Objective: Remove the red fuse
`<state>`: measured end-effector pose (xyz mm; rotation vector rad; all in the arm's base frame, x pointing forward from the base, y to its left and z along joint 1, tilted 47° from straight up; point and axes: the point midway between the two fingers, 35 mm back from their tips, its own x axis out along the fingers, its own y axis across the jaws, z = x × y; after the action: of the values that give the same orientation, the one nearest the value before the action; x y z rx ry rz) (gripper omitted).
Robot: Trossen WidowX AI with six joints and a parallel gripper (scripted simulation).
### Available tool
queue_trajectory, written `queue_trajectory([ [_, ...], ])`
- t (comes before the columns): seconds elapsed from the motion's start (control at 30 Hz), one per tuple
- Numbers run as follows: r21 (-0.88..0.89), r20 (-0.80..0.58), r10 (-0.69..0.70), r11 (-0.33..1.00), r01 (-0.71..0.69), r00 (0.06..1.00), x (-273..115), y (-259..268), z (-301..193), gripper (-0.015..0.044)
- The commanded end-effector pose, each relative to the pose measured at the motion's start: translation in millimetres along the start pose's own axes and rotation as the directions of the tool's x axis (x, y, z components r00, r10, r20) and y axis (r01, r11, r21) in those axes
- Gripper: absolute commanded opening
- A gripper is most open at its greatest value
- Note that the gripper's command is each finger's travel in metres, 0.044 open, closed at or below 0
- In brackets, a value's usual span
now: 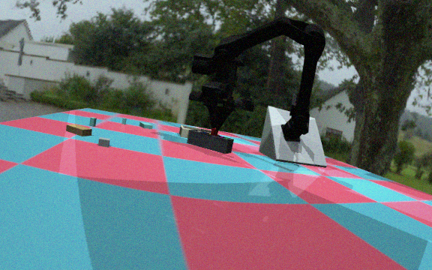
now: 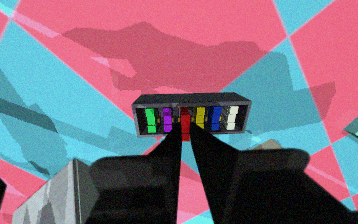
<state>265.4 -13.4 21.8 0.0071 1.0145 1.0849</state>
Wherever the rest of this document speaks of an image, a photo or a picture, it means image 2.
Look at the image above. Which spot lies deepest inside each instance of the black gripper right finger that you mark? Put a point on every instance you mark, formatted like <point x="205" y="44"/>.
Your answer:
<point x="221" y="167"/>

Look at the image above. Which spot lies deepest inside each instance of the black fuse block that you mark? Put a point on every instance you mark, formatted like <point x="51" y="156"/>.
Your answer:
<point x="225" y="112"/>

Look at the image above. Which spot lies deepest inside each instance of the cream shallow square tray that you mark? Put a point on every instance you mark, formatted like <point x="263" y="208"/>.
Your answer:
<point x="270" y="144"/>

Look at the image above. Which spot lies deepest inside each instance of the purple fuse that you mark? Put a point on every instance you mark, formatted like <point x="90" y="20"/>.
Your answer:
<point x="167" y="119"/>

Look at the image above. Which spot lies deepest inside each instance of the yellow fuse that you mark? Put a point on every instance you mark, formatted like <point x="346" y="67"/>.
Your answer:
<point x="199" y="112"/>

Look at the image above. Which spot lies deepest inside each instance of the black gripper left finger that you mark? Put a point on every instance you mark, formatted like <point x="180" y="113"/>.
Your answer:
<point x="160" y="168"/>

